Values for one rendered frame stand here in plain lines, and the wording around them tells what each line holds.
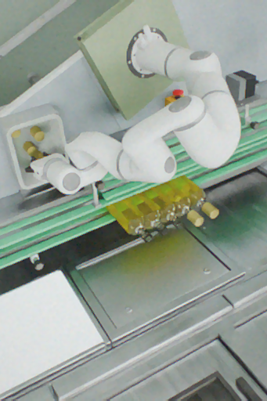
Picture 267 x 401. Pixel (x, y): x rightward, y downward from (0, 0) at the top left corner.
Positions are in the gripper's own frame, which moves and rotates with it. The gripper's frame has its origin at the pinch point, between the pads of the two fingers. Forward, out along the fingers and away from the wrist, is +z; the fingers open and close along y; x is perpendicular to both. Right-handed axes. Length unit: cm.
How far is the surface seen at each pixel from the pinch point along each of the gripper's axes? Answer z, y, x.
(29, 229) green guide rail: -9.4, -12.0, -16.7
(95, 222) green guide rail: -7.9, 9.7, -24.5
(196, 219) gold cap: -30, 34, -26
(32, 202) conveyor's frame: -0.3, -7.0, -12.5
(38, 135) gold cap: -3.3, 1.1, 8.6
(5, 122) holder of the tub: -2.6, -7.4, 15.4
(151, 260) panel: -21.9, 20.1, -38.3
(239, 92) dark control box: -3, 78, -2
